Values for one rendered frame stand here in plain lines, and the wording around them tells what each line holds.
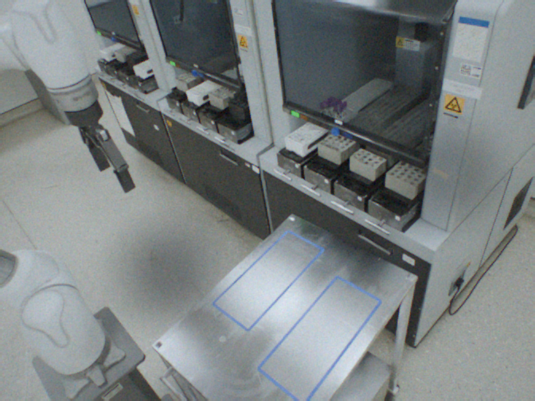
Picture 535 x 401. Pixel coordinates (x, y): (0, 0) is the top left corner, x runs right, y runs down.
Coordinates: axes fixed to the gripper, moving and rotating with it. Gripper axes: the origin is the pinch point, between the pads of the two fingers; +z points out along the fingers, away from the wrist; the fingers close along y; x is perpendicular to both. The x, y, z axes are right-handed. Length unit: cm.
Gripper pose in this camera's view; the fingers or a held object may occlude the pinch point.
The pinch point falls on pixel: (115, 175)
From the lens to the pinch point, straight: 109.3
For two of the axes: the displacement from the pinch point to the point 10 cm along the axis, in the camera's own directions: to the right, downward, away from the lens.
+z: 1.3, 7.3, 6.7
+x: 7.2, -5.3, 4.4
